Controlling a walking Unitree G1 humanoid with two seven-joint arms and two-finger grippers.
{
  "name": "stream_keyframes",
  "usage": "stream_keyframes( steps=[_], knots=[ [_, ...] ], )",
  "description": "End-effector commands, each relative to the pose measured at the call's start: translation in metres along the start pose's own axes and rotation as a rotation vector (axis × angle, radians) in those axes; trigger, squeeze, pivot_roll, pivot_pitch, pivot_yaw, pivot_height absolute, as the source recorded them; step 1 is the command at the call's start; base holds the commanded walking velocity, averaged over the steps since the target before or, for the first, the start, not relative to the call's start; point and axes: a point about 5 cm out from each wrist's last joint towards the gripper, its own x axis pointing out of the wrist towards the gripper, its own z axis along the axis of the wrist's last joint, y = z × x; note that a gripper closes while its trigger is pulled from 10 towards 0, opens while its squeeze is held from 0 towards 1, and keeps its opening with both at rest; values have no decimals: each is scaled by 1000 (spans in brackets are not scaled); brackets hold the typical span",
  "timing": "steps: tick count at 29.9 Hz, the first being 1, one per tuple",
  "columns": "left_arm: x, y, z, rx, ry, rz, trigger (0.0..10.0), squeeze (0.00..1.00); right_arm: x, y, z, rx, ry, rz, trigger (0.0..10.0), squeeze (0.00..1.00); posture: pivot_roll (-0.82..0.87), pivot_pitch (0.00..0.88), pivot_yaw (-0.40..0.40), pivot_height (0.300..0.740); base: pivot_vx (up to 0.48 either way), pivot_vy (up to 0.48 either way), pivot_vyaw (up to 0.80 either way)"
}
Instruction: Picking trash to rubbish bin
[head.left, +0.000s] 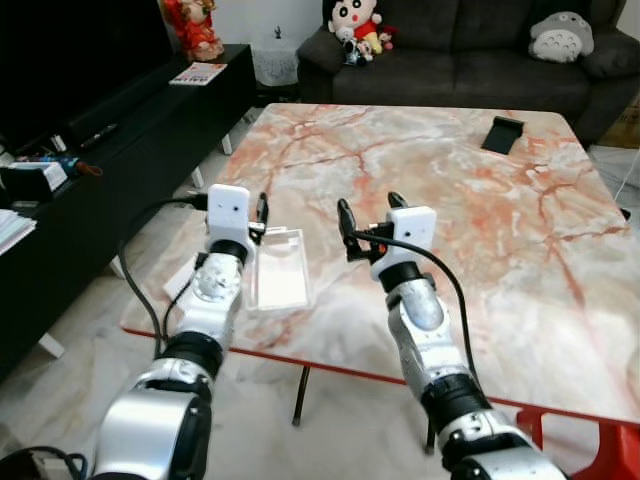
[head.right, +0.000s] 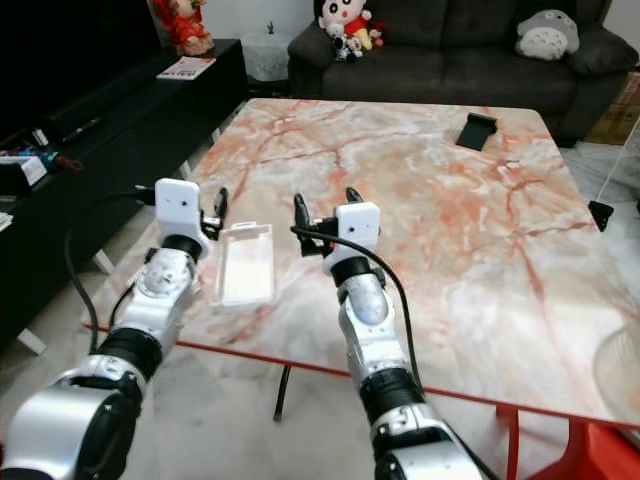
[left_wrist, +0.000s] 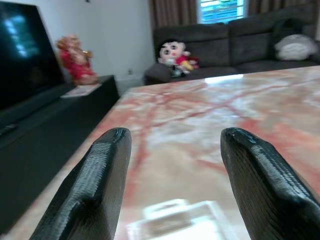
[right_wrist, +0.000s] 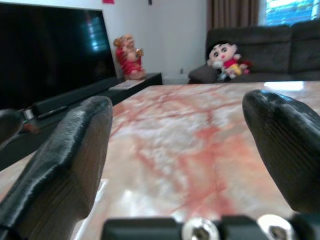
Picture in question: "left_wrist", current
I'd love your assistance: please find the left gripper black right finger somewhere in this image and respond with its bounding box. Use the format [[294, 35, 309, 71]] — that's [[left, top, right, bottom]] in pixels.
[[220, 127, 320, 240]]

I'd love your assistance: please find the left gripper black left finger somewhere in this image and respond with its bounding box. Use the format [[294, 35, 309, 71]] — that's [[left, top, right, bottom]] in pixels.
[[29, 127, 132, 240]]

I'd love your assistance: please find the long black television console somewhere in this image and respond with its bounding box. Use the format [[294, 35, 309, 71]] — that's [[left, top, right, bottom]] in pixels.
[[0, 74, 120, 235]]

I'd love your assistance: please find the pale printed paper mat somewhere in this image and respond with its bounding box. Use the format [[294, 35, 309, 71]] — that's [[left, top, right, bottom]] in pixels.
[[60, 83, 103, 99]]

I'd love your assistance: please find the pink marble top table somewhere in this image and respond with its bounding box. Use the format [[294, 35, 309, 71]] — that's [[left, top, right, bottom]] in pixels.
[[0, 65, 320, 240]]

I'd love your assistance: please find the red and gold figurine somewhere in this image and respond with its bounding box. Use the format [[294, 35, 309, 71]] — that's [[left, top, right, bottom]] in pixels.
[[55, 34, 100, 86]]

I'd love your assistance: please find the white round plush cushion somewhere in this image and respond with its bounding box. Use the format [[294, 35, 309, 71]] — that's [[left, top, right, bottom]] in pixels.
[[273, 34, 320, 61]]

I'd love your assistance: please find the black-haired plush doll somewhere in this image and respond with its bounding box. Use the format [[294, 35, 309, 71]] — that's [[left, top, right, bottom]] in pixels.
[[157, 38, 201, 78]]

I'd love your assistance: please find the black flat screen television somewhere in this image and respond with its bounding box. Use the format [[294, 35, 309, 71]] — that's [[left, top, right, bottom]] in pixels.
[[0, 0, 66, 111]]

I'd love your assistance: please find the dark grey fabric sofa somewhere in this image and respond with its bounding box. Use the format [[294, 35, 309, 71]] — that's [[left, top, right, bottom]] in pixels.
[[144, 3, 320, 86]]

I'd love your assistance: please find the brown curtain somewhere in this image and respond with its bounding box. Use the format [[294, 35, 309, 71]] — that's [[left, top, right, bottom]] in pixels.
[[246, 0, 320, 16], [149, 0, 198, 30]]

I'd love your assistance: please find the window with blue light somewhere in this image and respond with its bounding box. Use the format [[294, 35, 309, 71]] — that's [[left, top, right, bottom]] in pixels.
[[197, 0, 248, 25]]

